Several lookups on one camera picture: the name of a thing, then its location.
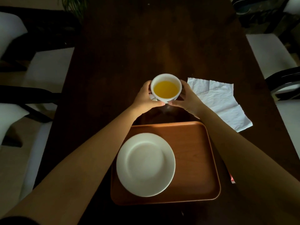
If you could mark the yellow drink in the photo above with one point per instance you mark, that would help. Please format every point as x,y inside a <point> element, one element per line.
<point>166,89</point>

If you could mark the white round plate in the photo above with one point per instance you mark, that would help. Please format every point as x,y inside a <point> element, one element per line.
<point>145,165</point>

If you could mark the person's right thumb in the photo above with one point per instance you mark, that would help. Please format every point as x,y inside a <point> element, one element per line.
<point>175,103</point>

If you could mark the black sleeve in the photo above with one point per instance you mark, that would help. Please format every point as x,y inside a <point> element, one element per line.
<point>18,221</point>

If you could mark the green potted plant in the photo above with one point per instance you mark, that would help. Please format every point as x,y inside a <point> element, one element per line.
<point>75,5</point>

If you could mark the person's right hand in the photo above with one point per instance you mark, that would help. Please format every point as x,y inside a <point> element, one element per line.
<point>189,100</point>

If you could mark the person's left thumb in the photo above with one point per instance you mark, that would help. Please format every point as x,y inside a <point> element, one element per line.
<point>156,105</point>

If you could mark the white ceramic cup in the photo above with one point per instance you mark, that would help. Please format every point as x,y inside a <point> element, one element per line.
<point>164,98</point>

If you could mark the white cushioned chair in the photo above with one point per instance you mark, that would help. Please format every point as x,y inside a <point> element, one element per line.
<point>49,70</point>
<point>271,53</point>
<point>35,156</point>
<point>289,119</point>

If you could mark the small red item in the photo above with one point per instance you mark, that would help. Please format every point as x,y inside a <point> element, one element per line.
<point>232,179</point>

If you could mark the brown wooden tray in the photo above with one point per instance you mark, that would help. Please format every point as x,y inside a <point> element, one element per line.
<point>194,166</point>

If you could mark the person's right forearm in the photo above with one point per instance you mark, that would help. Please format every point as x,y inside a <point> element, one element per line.
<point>248,166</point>

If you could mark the person's left hand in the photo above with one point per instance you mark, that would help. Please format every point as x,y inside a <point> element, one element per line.
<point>140,101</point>

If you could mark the person's left forearm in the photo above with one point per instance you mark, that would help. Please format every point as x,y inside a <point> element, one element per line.
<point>77,168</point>

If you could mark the white paper napkin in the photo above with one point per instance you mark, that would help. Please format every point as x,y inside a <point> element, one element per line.
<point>225,105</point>

